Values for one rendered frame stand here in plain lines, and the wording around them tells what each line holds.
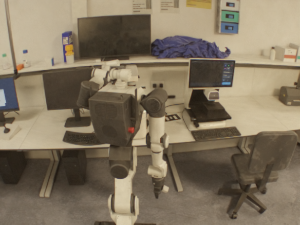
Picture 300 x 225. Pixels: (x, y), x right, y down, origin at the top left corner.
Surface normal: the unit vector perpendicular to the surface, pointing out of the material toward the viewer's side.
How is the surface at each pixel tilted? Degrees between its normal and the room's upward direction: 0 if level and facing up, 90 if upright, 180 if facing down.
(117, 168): 88
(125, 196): 37
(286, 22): 90
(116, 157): 43
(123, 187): 51
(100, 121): 103
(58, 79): 86
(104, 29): 86
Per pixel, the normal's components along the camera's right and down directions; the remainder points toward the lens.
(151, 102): -0.27, 0.39
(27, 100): 0.12, 0.44
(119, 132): -0.26, 0.62
